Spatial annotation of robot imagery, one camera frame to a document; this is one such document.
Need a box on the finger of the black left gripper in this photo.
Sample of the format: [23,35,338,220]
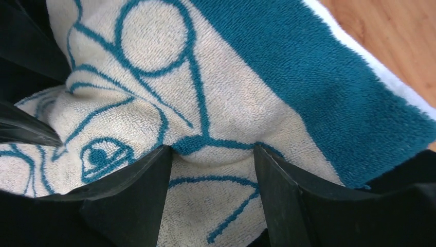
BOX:
[1,101,62,147]
[0,0,71,83]

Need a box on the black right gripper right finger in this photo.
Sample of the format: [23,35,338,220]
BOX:
[253,146,435,246]

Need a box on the teal white cartoon towel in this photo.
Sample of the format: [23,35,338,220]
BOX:
[1,0,435,246]

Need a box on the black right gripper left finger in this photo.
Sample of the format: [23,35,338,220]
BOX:
[1,146,172,246]

